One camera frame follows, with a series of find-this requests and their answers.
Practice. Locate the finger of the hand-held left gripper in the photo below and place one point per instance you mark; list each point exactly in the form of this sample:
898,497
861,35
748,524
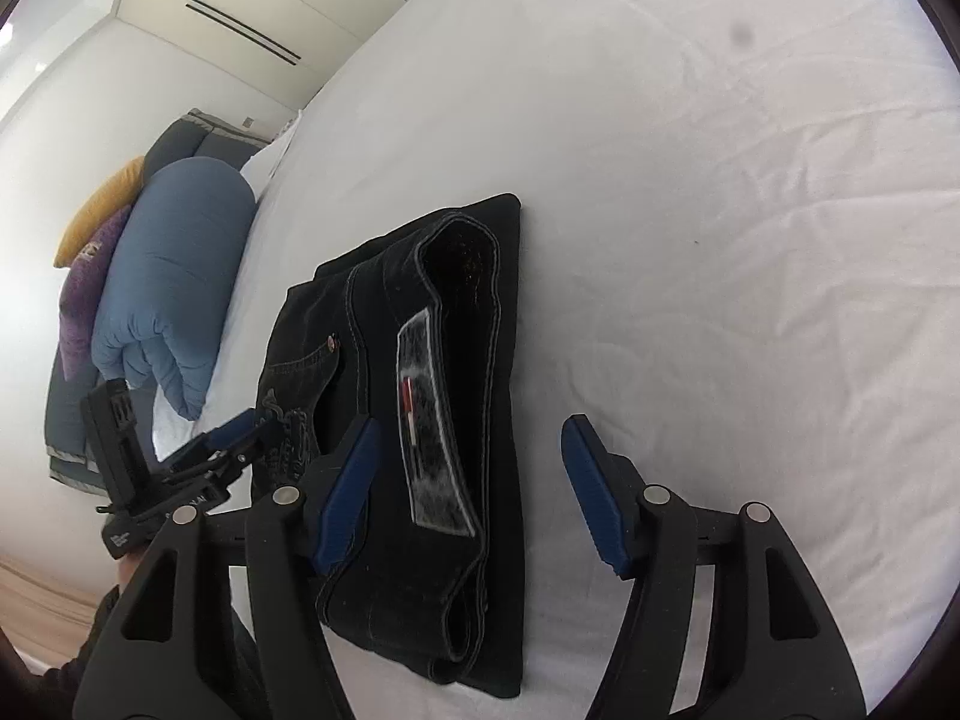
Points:
229,431
247,457

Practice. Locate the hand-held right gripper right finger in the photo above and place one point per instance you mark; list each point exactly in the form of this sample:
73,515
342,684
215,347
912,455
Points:
592,487

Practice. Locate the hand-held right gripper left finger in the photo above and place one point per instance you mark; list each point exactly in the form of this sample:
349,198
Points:
349,487

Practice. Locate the black denim pants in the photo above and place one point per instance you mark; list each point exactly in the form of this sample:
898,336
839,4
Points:
465,315

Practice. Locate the purple pillow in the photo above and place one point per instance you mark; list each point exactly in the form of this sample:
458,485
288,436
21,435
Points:
86,300

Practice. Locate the blue rolled duvet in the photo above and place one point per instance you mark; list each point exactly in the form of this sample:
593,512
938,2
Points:
172,277

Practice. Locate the yellow pillow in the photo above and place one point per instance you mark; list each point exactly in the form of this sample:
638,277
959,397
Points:
101,214

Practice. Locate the white pillow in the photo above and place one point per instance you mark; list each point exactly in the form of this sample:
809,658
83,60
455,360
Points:
266,161

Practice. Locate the white bed sheet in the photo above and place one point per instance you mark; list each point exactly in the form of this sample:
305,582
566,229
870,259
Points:
712,240

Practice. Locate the grey folded blanket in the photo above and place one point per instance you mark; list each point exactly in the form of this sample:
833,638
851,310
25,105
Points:
176,139

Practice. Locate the white wardrobe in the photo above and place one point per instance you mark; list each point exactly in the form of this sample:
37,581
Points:
262,0

